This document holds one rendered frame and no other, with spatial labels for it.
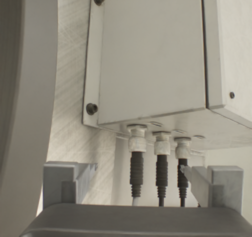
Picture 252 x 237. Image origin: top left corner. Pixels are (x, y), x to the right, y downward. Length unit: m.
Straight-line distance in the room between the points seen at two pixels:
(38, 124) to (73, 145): 0.08
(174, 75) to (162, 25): 0.05
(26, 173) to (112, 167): 0.13
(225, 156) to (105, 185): 3.56
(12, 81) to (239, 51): 0.16
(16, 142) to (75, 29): 0.14
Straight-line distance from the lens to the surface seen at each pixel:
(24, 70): 0.20
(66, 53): 0.28
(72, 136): 0.27
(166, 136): 0.31
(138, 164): 0.27
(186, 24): 0.26
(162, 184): 0.30
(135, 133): 0.28
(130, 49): 0.28
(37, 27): 0.21
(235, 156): 3.80
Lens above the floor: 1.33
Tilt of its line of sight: 45 degrees up
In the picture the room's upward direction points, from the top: 45 degrees clockwise
